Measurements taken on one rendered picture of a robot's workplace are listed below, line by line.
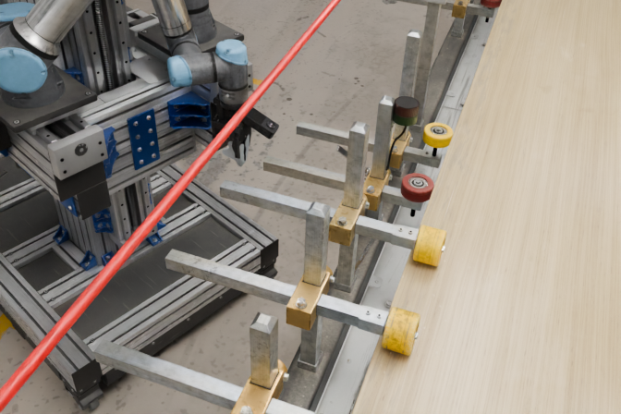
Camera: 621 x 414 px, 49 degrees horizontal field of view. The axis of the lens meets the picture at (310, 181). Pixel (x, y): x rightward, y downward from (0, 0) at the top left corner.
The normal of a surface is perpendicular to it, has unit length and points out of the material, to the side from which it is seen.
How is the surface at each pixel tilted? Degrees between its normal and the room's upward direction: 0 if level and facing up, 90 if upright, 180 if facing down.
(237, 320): 0
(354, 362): 0
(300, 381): 0
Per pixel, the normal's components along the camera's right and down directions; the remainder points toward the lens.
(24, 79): 0.21, 0.68
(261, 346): -0.35, 0.58
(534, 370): 0.04, -0.78
